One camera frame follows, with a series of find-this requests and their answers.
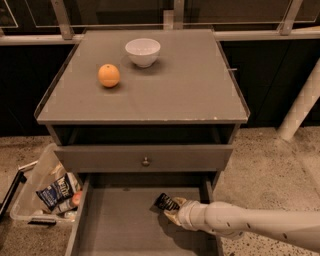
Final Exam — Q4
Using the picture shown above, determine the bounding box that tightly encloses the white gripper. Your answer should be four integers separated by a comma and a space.
164, 197, 209, 232

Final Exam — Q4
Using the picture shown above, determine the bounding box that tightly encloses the black rxbar chocolate bar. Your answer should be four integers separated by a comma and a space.
154, 193, 180, 211

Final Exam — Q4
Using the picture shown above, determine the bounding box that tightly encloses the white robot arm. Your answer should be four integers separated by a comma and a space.
160, 197, 320, 252

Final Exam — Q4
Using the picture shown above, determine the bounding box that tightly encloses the grey top drawer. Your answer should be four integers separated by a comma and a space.
55, 145, 233, 173

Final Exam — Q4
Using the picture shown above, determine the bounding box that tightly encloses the metal drawer knob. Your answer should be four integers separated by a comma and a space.
141, 157, 150, 167

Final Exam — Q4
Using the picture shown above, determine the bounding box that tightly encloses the open grey middle drawer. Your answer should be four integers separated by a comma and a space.
65, 173, 222, 256

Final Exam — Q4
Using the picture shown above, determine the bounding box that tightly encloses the grey drawer cabinet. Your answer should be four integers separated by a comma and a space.
34, 28, 251, 256

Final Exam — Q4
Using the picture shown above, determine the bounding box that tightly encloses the red apple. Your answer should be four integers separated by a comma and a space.
71, 191, 82, 207

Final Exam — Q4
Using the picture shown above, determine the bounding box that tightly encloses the blue kettle chips bag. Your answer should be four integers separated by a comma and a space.
36, 173, 78, 211

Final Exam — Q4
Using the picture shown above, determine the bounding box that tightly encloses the clear plastic storage bin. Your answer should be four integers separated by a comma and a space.
10, 143, 82, 222

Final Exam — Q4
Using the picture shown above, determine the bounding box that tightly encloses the orange fruit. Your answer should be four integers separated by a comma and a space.
98, 64, 120, 88

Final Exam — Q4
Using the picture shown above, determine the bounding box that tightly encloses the white ceramic bowl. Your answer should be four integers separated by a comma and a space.
125, 38, 161, 68

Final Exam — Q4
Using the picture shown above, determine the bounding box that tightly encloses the white diagonal post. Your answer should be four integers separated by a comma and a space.
277, 59, 320, 141

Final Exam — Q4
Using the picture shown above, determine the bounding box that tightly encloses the metal railing frame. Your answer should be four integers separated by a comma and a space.
0, 0, 320, 45

